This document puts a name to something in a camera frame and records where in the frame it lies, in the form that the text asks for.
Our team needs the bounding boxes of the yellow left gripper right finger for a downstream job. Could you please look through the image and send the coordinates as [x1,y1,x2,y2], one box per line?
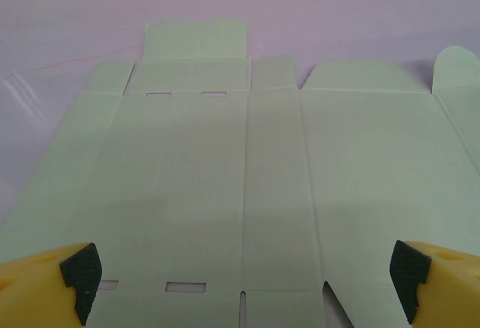
[389,239,480,328]

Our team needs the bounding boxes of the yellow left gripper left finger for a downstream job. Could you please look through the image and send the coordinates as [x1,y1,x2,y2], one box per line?
[0,242,103,328]

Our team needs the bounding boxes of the green paper box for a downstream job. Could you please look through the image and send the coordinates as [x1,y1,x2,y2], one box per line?
[0,18,480,328]

